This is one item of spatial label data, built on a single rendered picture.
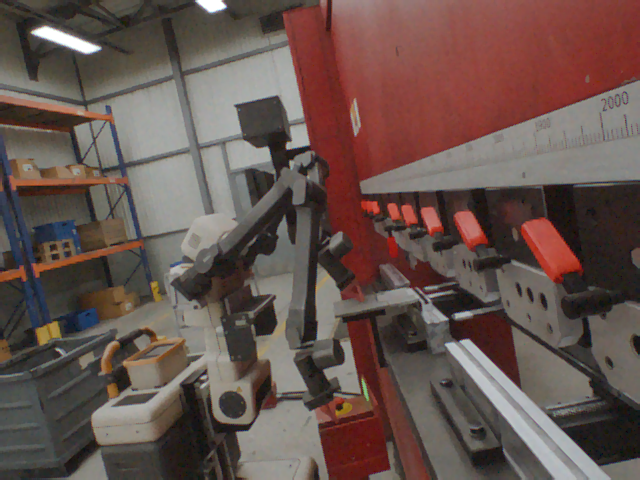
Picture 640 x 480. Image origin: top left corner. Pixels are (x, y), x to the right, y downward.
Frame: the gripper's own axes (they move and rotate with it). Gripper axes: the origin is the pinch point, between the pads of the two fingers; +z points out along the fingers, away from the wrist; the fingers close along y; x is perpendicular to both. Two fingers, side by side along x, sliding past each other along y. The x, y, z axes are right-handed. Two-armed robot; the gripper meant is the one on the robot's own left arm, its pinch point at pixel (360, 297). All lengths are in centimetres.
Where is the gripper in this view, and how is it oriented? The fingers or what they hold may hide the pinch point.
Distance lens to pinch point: 151.3
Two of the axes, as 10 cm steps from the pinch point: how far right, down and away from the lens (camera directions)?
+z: 6.6, 7.4, 0.6
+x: -7.5, 6.6, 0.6
